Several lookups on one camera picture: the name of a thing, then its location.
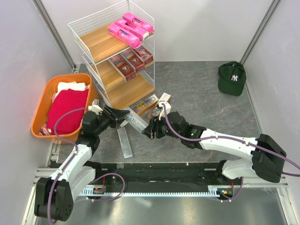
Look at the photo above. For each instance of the torn silver R&O toothpaste box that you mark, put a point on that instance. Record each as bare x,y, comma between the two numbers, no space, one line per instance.
145,105

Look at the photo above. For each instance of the white wire wooden shelf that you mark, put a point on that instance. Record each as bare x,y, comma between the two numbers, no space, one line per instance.
97,46

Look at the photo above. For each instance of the white folded cloth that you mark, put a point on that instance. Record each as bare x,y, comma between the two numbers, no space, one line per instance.
70,86

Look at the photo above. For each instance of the pink toothpaste box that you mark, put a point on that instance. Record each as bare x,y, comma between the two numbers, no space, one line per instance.
125,36
141,33
136,21

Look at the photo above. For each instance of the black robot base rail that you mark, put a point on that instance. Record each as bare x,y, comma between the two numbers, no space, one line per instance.
205,173

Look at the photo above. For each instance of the dark green NY cap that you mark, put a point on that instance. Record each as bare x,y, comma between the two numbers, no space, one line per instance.
232,78

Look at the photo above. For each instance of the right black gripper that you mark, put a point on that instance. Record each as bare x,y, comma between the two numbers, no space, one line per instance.
149,131

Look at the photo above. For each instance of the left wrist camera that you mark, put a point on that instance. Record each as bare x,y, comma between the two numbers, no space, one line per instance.
95,107

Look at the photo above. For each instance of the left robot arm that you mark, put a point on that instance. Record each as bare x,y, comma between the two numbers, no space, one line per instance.
56,194

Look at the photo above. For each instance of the red 3D toothpaste box floor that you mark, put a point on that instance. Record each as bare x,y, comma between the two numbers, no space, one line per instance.
122,67

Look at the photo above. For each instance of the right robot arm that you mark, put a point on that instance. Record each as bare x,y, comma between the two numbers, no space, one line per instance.
260,156

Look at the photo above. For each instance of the red 3D box on shelf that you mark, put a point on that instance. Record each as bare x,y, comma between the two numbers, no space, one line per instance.
144,54

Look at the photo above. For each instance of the silver Protefix toothpaste box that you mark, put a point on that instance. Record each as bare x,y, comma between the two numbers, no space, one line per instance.
135,120

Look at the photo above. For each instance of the orange silver R&O toothpaste box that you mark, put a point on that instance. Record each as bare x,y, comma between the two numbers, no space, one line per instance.
155,112

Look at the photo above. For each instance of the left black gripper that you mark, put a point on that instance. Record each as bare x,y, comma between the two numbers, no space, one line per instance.
115,116

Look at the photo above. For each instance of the orange plastic tub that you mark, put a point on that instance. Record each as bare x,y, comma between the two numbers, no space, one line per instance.
40,117

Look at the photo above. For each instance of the red 3D toothpaste box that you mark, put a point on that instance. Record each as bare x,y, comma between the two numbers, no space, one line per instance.
133,59

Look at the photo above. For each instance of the red folded cloth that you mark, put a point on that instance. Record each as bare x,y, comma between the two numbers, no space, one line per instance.
66,112

